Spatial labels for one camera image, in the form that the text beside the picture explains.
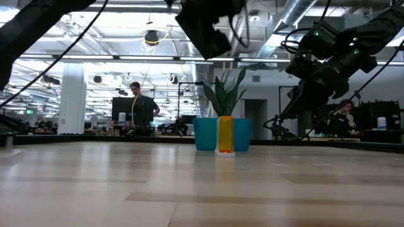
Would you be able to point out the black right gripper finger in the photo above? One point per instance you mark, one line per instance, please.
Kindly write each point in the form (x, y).
(314, 99)
(293, 100)

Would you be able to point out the orange pill bottle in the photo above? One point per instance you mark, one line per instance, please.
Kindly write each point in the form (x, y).
(226, 134)

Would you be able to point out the black background robot arm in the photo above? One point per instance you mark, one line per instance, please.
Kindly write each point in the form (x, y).
(277, 129)

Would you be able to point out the blue basket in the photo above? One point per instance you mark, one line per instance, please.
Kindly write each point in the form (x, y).
(205, 135)

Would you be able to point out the white cup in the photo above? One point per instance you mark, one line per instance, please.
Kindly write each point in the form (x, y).
(310, 132)

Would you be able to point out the person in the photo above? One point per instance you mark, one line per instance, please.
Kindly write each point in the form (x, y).
(342, 121)
(143, 110)

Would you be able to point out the black ceiling lamp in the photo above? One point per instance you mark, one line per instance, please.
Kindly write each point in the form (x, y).
(151, 37)

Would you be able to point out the black equipment cabinet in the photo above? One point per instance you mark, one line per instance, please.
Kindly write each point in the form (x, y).
(378, 108)

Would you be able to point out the white canister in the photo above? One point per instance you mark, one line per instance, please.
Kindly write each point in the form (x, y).
(122, 119)
(382, 123)

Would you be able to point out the green snake plant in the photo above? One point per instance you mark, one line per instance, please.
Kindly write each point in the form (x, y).
(224, 101)

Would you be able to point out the black monitor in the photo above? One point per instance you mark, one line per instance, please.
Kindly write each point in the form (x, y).
(121, 105)

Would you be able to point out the long ceiling light bar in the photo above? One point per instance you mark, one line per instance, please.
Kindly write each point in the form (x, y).
(85, 57)

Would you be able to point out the white pillar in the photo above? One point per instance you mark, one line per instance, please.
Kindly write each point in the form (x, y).
(72, 101)

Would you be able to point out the black slanted bar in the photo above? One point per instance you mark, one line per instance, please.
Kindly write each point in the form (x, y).
(12, 124)

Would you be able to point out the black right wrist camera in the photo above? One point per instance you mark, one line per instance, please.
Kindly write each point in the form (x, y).
(300, 64)

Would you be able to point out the slanted silver ventilation duct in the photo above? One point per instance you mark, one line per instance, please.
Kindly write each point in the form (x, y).
(296, 12)

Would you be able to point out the black table border rail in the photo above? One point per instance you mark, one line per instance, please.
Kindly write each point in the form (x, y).
(94, 138)

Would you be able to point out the grey metal post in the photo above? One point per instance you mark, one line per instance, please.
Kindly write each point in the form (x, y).
(9, 140)

